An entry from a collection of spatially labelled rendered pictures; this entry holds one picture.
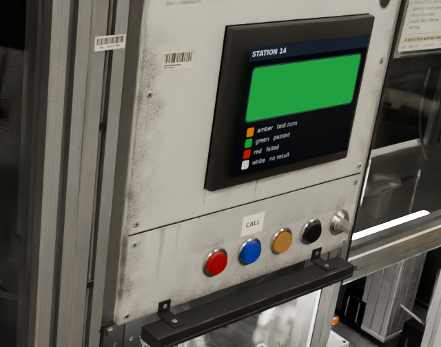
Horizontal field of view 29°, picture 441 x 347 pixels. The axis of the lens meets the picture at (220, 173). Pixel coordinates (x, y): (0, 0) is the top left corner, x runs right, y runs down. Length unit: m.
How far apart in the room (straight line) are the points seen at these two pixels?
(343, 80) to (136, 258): 0.35
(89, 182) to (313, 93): 0.31
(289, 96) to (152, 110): 0.19
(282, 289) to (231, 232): 0.12
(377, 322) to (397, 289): 0.10
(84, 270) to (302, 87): 0.34
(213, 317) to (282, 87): 0.30
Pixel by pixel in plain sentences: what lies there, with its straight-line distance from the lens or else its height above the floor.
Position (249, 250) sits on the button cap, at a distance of 1.13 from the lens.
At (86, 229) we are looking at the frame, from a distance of 0.96.
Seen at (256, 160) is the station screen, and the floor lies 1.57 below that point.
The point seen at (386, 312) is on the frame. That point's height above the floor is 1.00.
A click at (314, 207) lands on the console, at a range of 1.21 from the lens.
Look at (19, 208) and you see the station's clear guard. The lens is 0.93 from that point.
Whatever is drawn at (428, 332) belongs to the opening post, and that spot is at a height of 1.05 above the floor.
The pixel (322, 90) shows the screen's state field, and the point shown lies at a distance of 1.09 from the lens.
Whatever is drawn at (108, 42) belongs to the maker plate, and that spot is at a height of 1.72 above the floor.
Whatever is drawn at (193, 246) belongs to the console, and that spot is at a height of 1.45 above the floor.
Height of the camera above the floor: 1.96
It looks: 23 degrees down
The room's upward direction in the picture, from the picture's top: 8 degrees clockwise
